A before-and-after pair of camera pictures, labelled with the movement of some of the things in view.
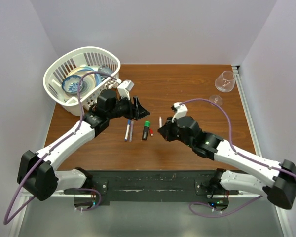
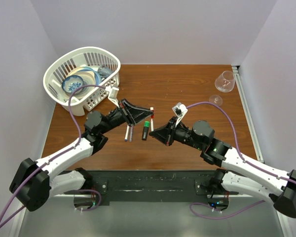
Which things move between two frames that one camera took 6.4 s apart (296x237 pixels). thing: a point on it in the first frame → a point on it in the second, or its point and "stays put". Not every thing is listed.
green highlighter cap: [147, 124] stays put
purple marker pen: [131, 128] stays put
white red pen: [160, 122] → [152, 126]
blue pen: [127, 133] stays put
